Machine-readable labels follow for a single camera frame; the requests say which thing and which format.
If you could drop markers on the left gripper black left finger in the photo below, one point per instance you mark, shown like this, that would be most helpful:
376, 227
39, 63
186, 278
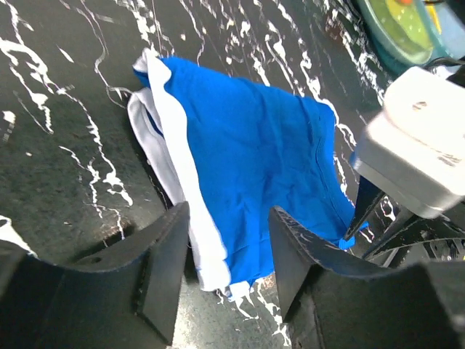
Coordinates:
124, 296

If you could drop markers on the teal transparent plastic bin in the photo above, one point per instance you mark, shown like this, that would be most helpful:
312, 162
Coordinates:
444, 21

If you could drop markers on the blue white underwear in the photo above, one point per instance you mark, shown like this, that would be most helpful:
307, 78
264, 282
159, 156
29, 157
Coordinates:
233, 149

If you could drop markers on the yellow green dotted plate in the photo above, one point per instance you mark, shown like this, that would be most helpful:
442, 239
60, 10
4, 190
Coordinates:
399, 28

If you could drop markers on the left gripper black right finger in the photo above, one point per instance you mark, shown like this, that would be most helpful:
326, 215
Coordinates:
332, 299

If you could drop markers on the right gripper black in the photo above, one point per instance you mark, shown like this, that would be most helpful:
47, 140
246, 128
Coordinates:
409, 238

